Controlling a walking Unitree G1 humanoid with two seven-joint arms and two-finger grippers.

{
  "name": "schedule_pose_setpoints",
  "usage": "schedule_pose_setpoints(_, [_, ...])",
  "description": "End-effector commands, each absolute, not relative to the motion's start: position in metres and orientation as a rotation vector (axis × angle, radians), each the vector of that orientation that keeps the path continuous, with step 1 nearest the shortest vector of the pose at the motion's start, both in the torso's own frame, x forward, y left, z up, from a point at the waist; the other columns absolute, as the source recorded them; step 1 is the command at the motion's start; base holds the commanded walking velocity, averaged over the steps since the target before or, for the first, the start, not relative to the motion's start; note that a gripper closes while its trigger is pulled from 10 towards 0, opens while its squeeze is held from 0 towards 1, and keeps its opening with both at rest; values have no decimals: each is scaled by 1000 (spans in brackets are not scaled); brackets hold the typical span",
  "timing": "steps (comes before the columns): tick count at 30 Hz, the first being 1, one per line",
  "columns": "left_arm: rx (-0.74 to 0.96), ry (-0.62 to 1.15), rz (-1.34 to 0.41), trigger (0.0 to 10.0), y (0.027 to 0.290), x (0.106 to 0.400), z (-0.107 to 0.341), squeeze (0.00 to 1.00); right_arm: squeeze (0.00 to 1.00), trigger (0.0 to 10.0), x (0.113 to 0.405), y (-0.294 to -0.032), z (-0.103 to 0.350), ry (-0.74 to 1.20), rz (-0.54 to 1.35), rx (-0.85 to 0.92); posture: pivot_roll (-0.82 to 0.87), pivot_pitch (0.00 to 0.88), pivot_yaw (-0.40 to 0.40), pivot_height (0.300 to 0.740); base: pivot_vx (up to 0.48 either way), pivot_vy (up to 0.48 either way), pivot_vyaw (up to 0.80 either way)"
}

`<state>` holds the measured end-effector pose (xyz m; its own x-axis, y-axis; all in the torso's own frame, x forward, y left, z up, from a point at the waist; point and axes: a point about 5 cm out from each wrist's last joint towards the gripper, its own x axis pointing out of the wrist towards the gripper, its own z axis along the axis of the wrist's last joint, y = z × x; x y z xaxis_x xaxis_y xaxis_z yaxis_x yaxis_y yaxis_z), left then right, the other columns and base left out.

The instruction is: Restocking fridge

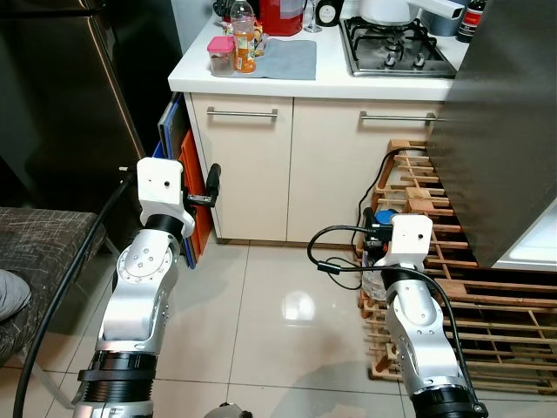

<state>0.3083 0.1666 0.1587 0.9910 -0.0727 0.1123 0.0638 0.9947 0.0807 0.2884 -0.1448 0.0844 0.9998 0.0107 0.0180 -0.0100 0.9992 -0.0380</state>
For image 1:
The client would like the steel gas hob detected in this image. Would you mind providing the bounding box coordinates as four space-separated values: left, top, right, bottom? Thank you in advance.
339 16 460 79

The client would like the clear wine glass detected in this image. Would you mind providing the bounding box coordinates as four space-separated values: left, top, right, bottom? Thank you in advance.
303 0 323 34

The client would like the wooden wine rack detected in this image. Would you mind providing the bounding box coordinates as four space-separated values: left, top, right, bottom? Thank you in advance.
359 139 557 384

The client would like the orange flat board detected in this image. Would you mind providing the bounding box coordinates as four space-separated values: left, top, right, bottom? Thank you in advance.
178 131 214 260

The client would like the dark steel fridge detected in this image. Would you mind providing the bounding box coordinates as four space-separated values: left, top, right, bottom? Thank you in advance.
0 0 175 229

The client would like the thin black power cable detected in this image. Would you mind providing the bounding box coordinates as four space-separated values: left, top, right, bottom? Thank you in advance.
359 150 410 223

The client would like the grey patterned sofa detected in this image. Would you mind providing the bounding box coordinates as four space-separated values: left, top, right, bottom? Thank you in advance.
0 206 107 367

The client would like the black white round gadget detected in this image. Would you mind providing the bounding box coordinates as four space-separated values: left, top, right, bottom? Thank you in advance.
315 0 345 27

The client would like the orange label plastic bottle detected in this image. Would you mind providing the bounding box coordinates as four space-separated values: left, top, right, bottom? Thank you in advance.
229 0 260 75

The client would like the grey dish mat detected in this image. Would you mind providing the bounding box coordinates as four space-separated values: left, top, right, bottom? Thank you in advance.
255 37 319 82

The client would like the pink lid clear jar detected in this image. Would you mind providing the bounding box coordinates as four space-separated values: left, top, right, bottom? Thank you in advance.
206 36 237 78

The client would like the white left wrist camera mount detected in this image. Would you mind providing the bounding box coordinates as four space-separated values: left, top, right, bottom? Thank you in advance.
137 157 197 238

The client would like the blue grey pot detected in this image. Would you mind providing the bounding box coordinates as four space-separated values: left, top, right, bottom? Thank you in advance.
425 10 464 37

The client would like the stainless steel fridge door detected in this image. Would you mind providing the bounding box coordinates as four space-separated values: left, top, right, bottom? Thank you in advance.
429 0 557 269

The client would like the grey fabric cushion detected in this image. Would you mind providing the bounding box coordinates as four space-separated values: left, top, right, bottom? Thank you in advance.
0 268 32 320

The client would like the dark grey robot foot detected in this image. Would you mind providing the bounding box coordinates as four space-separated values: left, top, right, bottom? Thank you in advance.
205 402 253 418

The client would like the red countertop appliance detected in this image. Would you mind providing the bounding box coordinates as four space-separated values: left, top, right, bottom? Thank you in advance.
258 0 305 37

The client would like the dark bottle red label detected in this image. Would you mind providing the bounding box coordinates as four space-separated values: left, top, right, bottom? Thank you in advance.
459 0 487 44

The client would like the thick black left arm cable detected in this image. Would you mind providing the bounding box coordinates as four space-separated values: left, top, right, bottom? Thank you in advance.
0 170 140 418

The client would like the steel cabinet bar handle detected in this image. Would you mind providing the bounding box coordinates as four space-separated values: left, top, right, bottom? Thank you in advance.
359 111 439 124
206 107 279 120

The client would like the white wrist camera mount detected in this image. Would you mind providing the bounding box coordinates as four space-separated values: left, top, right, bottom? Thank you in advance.
387 213 433 271
137 157 197 238

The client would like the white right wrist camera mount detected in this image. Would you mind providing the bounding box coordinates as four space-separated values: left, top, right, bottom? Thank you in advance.
387 213 433 271

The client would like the blue flat board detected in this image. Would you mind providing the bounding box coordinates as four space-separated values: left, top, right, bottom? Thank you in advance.
155 93 199 269

